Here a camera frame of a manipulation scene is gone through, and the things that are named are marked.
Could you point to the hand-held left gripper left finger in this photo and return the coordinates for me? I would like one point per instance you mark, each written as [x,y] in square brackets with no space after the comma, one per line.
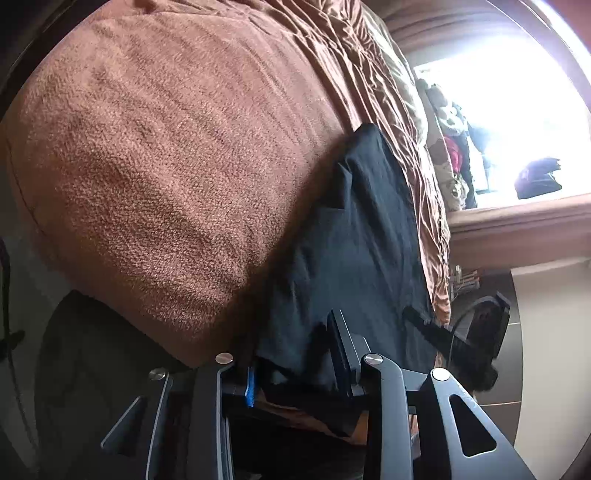
[250,387]

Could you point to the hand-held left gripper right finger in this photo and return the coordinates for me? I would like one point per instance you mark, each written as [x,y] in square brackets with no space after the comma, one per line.
[344,350]

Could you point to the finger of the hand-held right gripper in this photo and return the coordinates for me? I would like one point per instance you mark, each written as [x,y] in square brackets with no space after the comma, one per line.
[425,328]

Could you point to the black pants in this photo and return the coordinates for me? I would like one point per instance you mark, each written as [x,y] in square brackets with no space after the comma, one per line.
[360,230]

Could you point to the pink curtain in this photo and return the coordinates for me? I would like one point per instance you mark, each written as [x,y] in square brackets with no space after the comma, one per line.
[438,23]
[521,226]

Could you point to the hanging dark garment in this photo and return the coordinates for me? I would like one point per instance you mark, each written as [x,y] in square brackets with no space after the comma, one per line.
[538,177]

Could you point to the red cloth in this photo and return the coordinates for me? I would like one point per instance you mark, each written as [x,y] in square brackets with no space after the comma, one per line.
[456,154]

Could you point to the window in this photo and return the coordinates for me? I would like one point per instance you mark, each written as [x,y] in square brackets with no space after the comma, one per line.
[517,101]

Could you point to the brown fleece bed sheet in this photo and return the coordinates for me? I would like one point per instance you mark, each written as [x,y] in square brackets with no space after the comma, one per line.
[161,161]

